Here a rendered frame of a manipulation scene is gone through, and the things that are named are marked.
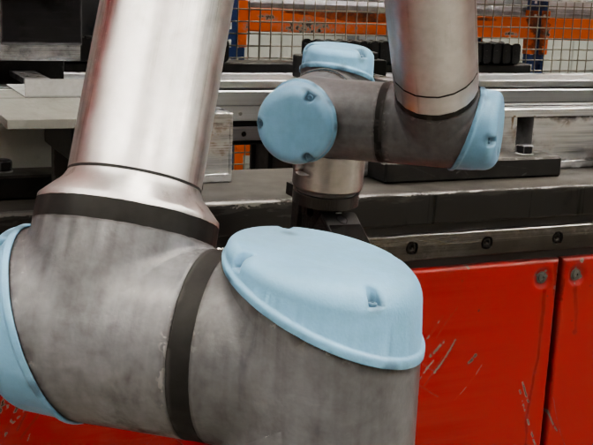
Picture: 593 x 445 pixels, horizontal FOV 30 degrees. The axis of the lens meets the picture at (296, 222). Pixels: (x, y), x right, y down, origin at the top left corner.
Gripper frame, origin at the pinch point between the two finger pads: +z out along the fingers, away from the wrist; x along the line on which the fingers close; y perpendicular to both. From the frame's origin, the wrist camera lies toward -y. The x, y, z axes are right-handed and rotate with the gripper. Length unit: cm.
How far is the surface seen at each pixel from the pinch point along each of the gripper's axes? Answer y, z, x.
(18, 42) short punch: 43, -29, 20
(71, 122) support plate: 15.4, -25.4, 23.5
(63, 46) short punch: 43, -29, 14
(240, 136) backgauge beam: 59, -11, -22
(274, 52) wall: 399, 34, -238
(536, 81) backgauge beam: 52, -20, -78
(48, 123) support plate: 15.7, -25.3, 25.8
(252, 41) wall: 403, 29, -227
